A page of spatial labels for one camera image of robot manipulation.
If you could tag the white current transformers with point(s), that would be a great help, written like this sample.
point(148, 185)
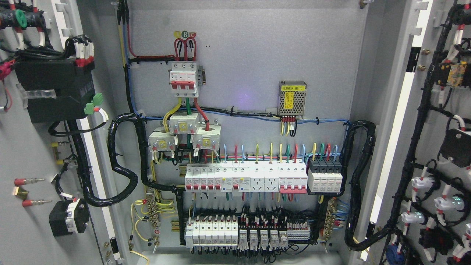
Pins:
point(181, 125)

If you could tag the perforated metal power supply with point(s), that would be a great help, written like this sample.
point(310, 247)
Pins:
point(292, 98)

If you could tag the white socket breaker row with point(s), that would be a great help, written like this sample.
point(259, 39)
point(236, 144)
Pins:
point(250, 176)

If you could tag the black surge protector module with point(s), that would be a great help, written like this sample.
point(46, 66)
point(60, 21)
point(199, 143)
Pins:
point(324, 178)

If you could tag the red white main breaker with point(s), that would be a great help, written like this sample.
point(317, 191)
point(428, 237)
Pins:
point(184, 79)

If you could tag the grey cabinet door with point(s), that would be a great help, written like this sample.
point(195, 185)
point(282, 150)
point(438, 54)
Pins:
point(412, 203)
point(28, 164)

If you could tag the white rotary selector switch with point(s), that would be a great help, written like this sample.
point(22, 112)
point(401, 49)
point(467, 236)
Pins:
point(69, 216)

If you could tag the black digital power meter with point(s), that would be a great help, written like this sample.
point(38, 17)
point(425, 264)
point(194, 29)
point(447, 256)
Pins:
point(56, 90)

